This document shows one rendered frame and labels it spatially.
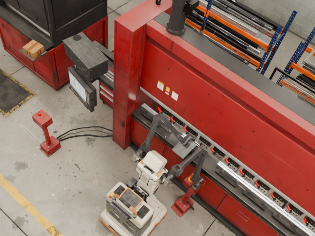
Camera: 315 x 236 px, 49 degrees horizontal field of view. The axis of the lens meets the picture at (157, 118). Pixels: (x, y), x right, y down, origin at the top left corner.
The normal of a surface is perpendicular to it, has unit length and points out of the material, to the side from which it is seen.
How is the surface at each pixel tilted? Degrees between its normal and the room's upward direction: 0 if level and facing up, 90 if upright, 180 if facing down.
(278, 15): 90
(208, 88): 90
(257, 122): 90
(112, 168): 0
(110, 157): 0
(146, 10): 0
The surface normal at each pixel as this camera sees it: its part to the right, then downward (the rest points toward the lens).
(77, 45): 0.11, -0.58
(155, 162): -0.39, 0.05
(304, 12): -0.63, 0.59
